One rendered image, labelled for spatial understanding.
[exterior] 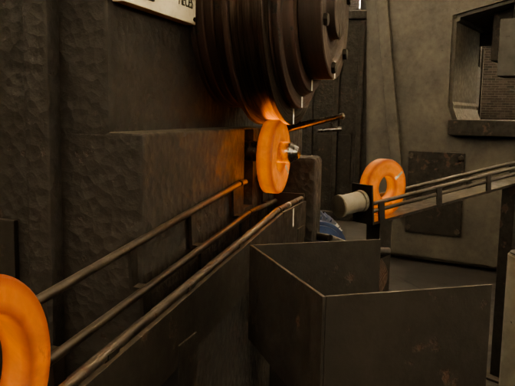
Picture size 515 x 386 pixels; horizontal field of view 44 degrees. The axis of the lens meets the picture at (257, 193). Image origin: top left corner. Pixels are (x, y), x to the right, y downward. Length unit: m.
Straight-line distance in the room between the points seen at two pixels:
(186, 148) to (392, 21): 3.14
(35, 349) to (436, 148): 3.51
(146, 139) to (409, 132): 3.19
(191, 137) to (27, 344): 0.56
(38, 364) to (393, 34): 3.65
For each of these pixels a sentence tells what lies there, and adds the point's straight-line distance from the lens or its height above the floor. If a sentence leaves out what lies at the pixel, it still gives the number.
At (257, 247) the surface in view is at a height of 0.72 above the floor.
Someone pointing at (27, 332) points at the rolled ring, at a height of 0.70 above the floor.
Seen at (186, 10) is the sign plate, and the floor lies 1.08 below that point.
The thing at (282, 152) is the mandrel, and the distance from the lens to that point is 1.34.
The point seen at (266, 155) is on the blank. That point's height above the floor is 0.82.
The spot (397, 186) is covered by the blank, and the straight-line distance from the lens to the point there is 1.82.
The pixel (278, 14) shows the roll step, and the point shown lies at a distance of 1.18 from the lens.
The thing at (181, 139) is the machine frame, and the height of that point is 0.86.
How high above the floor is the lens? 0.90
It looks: 7 degrees down
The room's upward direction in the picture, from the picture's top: 1 degrees clockwise
